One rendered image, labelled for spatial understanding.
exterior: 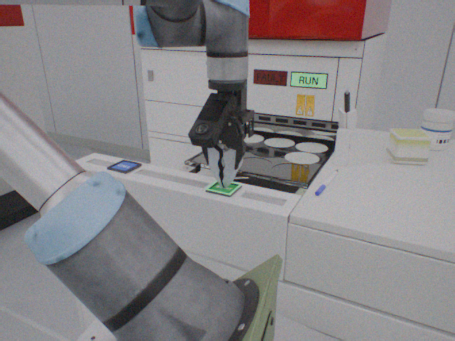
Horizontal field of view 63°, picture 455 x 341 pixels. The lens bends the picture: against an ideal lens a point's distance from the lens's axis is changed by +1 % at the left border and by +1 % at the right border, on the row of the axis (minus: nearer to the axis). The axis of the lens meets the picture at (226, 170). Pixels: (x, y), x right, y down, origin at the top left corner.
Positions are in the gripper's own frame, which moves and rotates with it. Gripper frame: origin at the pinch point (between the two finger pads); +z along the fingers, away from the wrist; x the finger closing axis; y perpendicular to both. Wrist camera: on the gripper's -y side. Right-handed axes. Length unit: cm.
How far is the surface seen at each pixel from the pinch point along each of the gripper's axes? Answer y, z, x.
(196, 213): -4.1, 5.8, 4.0
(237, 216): -4.1, 4.2, -5.4
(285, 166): 33.4, 7.8, -2.4
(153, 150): 58, 22, 64
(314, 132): 57, 4, -4
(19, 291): 26, 97, 130
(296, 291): -4.1, 17.1, -17.7
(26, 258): 46, 97, 152
